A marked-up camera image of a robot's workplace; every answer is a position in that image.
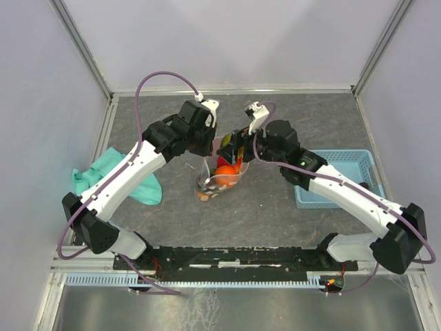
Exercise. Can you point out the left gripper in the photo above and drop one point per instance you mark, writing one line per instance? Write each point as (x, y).
(207, 149)

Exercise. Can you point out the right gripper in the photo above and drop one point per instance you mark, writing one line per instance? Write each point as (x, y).
(240, 138)

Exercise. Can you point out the red apple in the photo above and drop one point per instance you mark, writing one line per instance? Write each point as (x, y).
(221, 162)

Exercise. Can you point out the orange tangerine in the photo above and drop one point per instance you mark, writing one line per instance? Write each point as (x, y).
(226, 175)

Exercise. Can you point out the clear dotted zip bag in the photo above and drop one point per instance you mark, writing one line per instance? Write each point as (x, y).
(205, 181)

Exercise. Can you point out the green mango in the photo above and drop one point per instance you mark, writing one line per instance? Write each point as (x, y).
(226, 140)

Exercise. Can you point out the red yellow peach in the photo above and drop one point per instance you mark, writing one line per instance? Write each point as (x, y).
(202, 196)

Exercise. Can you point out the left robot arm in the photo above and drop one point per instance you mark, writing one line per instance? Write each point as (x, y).
(88, 214)

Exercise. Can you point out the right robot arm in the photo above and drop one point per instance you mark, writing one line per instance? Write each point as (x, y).
(397, 233)

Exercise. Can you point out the teal cloth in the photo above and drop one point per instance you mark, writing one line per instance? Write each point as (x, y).
(148, 192)

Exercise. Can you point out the blue plastic basket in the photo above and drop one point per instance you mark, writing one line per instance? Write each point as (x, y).
(357, 165)

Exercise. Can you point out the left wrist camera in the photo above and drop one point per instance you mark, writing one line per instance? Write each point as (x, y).
(212, 105)

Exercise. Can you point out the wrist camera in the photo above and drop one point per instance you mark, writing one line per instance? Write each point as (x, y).
(258, 114)
(212, 105)

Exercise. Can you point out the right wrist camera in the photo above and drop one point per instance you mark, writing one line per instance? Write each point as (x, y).
(258, 114)

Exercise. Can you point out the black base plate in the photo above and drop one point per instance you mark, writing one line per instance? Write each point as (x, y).
(239, 264)

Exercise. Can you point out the blue cable duct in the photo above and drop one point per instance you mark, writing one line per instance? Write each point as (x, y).
(133, 280)

